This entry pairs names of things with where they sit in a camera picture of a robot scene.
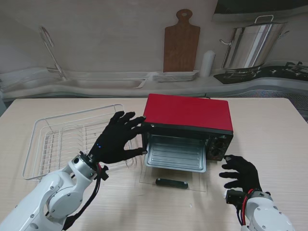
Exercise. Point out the red and black toaster oven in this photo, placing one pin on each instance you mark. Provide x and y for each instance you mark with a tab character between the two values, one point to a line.
185	113

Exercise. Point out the ribbed metal baking tray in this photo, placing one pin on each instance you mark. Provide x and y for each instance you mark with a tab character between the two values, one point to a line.
175	154

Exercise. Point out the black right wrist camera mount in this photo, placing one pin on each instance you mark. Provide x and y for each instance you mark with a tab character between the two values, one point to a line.
234	197

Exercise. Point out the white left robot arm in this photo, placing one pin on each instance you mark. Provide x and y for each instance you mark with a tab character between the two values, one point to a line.
57	195

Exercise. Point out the black oven temperature knob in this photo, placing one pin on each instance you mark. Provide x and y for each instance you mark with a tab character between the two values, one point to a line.
219	144

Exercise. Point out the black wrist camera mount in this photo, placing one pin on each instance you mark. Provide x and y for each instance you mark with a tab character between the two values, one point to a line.
103	173
234	197

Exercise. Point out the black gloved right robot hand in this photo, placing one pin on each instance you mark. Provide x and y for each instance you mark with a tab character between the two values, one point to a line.
247	175

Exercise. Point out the white cylindrical bottle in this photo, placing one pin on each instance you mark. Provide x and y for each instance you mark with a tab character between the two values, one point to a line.
207	63

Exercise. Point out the small white paper scrap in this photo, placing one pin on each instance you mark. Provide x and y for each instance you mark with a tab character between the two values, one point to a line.
224	195

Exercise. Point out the stack of white plates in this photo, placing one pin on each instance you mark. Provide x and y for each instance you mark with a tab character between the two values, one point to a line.
175	76

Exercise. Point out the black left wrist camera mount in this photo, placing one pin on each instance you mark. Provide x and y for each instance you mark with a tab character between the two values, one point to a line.
103	173

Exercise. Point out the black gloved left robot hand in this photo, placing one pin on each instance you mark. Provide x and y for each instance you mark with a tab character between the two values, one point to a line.
113	144

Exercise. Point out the dark range hood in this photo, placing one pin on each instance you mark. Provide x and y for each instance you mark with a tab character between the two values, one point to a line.
260	7

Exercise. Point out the stainless steel stockpot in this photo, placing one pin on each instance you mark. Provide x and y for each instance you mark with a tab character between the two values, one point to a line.
252	45

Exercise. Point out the black gas stove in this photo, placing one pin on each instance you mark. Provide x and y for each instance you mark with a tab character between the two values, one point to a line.
264	73

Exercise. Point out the chrome kitchen faucet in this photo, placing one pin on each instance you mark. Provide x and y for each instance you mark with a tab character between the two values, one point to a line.
51	53

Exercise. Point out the black oven timer knob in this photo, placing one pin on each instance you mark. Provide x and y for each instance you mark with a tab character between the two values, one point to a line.
217	152

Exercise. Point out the steel kitchen sink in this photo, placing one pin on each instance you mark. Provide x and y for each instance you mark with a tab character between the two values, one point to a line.
103	83

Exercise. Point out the brown wooden cutting board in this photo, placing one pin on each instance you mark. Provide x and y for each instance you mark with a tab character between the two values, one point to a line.
181	45

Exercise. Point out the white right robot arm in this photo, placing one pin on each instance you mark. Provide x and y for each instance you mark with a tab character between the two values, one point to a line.
262	211

